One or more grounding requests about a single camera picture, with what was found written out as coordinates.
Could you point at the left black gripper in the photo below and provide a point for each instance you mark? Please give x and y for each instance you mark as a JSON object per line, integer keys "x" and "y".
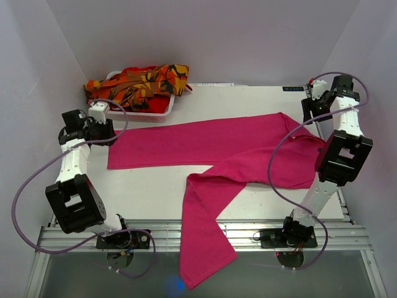
{"x": 108, "y": 126}

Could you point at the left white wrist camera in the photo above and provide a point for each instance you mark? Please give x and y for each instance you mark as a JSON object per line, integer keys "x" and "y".
{"x": 98, "y": 111}

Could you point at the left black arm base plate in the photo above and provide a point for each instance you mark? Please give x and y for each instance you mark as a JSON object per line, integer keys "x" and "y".
{"x": 125, "y": 240}

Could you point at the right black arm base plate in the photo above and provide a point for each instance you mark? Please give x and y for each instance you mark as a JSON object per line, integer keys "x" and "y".
{"x": 276, "y": 238}

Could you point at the orange camouflage trousers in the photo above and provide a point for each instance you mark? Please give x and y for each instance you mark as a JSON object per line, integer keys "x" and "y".
{"x": 181, "y": 70}

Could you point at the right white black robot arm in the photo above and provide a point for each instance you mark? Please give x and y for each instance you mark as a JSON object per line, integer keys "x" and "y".
{"x": 340, "y": 160}

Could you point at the pink trousers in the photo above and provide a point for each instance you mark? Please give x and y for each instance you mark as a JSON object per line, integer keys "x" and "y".
{"x": 268, "y": 149}

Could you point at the blue label sticker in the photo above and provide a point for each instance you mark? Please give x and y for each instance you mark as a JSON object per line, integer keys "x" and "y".
{"x": 293, "y": 88}

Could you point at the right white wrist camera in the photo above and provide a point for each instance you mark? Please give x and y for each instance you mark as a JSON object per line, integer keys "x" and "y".
{"x": 316, "y": 88}

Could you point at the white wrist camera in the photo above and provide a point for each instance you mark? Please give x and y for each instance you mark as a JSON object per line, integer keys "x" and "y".
{"x": 316, "y": 88}
{"x": 98, "y": 111}

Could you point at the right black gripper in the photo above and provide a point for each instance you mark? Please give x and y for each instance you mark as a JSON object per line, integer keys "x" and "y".
{"x": 307, "y": 105}

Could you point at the white plastic basket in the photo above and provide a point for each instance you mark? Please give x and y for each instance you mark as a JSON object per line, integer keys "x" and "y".
{"x": 149, "y": 117}

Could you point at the red garment in basket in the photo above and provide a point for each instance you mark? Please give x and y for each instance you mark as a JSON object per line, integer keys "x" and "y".
{"x": 143, "y": 90}

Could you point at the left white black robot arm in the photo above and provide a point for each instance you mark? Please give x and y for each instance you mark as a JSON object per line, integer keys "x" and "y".
{"x": 74, "y": 200}

